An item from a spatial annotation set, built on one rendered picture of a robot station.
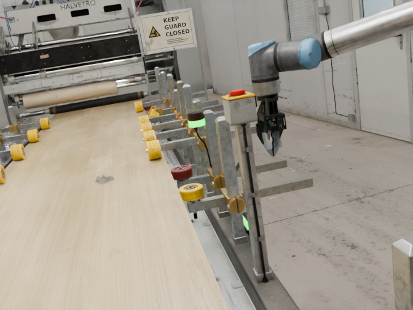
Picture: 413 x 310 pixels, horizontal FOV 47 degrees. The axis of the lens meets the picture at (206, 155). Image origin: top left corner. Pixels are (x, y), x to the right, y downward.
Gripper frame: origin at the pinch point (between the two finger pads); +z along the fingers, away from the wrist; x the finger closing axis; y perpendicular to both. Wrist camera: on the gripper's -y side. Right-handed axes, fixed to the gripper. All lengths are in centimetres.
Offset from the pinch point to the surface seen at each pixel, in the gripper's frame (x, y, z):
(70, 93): -86, -274, -10
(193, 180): -25.7, -20.8, 10.5
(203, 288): -38, 66, 6
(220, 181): -16.8, -13.6, 10.9
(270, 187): -3.7, 4.7, 10.7
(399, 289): -21, 106, -12
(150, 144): -38, -45, -1
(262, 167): 1.8, -20.2, 11.0
